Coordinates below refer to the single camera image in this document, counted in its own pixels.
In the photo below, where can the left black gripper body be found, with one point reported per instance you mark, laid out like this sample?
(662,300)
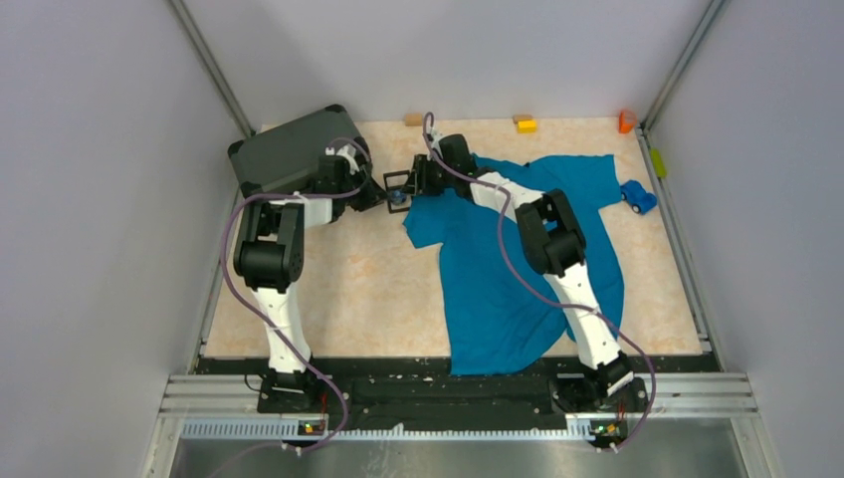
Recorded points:
(352,182)

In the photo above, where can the green marker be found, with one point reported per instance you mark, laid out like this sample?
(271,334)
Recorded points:
(658,163)

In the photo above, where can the dark green hard case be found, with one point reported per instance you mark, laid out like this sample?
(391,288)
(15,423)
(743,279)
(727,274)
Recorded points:
(284,158)

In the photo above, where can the yellow block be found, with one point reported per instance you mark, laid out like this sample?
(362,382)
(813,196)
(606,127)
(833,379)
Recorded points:
(526,126)

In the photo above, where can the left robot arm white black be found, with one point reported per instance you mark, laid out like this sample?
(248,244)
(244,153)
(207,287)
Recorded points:
(270,257)

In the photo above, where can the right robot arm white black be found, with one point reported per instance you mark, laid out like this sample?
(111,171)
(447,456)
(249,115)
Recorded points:
(553,243)

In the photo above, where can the blue t-shirt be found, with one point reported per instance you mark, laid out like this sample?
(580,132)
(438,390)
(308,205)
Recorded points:
(495,326)

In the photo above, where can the orange toy block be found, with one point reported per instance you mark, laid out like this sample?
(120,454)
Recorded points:
(626,121)

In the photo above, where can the brown wooden block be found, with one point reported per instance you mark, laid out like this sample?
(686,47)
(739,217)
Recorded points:
(521,118)

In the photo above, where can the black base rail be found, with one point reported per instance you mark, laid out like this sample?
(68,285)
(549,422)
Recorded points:
(422,395)

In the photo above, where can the tan wooden block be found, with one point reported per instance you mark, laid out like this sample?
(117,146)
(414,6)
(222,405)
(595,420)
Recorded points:
(414,119)

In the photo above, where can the black rectangular brooch holder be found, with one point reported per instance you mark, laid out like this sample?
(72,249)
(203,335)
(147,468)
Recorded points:
(394,181)

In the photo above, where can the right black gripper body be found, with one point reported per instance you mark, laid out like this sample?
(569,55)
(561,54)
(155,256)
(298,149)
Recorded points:
(440,177)

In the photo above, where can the blue toy car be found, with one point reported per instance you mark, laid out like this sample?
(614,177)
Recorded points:
(640,200)

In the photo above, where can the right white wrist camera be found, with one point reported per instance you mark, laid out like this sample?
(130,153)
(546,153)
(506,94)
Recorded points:
(432,139)

